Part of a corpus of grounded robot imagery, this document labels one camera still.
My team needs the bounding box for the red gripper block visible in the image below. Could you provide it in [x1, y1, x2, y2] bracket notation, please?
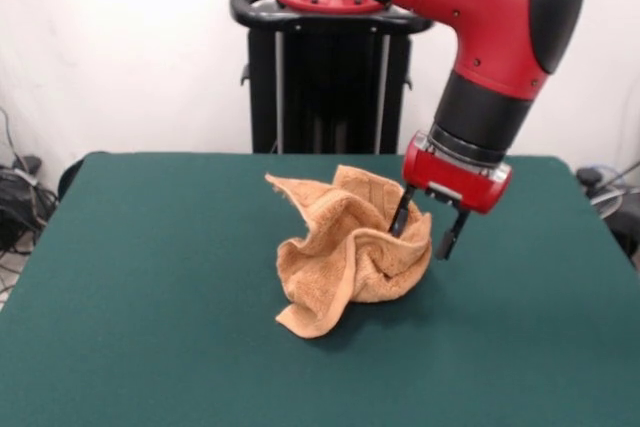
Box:
[387, 130, 513, 261]

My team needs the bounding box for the orange terry towel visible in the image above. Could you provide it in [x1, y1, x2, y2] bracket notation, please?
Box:
[264, 164, 433, 337]

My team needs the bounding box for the black grey floor equipment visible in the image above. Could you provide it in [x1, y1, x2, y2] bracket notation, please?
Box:
[574, 160, 640, 271]

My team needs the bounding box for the dark green table cloth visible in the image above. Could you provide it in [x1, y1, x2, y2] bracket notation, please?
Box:
[0, 151, 640, 427]

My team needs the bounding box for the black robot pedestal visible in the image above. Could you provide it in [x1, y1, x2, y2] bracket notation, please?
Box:
[229, 0, 434, 155]

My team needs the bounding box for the black cable bundle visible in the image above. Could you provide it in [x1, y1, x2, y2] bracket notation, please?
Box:
[0, 106, 60, 298]

